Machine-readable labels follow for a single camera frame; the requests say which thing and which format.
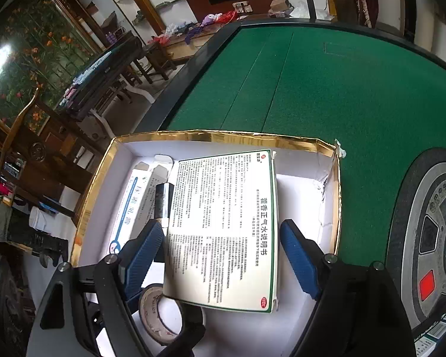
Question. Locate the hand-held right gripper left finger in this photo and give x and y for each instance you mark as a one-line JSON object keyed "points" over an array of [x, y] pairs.
{"points": [[145, 256]]}

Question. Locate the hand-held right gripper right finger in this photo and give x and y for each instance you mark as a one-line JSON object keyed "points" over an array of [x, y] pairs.
{"points": [[301, 260]]}

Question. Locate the white gold-edged cardboard box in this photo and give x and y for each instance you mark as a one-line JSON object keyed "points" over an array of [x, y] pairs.
{"points": [[304, 193]]}

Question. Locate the large white medicine box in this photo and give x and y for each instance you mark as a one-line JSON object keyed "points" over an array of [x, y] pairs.
{"points": [[223, 230]]}

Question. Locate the brown tape roll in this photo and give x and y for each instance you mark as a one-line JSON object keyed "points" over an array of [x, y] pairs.
{"points": [[145, 305]]}

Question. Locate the long white blue box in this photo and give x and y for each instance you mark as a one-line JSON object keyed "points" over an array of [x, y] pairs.
{"points": [[133, 208]]}

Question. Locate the round mahjong table control panel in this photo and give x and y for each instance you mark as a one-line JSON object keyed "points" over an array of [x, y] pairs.
{"points": [[412, 230]]}

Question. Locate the white printed box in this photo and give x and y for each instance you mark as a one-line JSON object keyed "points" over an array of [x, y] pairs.
{"points": [[431, 336]]}

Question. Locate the curved wooden chair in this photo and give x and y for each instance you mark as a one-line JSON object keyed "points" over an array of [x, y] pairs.
{"points": [[20, 119]]}

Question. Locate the dark wooden mahjong table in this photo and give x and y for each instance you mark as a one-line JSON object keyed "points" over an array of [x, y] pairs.
{"points": [[104, 70]]}

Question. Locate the dark wooden stool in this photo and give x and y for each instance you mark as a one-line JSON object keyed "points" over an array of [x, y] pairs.
{"points": [[158, 55]]}

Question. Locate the pile of colourful cloths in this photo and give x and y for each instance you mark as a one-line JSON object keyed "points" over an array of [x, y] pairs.
{"points": [[193, 28]]}

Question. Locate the small cardboard box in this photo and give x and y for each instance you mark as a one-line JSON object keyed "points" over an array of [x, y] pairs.
{"points": [[280, 7]]}

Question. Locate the flower wall mural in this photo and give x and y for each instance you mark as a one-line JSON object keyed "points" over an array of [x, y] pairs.
{"points": [[33, 52]]}

